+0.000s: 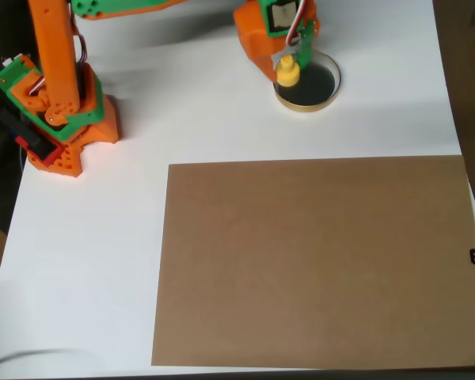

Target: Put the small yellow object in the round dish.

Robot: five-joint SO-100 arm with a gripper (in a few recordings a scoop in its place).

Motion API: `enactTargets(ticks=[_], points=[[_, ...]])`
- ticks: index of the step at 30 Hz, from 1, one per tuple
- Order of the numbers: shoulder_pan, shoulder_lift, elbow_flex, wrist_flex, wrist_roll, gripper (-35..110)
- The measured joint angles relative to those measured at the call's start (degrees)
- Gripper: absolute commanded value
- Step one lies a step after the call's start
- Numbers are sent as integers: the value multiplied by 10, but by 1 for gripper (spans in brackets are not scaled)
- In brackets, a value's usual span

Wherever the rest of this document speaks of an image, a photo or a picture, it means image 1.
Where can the small yellow peg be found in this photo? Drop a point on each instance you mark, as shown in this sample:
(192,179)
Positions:
(287,74)

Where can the white sheet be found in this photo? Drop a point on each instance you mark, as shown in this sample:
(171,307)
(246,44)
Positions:
(103,316)

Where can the brown rectangular board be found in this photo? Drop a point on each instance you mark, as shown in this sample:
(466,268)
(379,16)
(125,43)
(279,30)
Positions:
(316,261)

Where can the round dish with gold rim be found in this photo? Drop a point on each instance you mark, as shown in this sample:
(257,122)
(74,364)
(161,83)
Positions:
(320,91)

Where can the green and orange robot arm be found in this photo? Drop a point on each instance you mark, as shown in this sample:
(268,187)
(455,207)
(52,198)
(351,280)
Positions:
(55,59)

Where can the orange robot base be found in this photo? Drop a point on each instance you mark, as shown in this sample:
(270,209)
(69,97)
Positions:
(99,122)

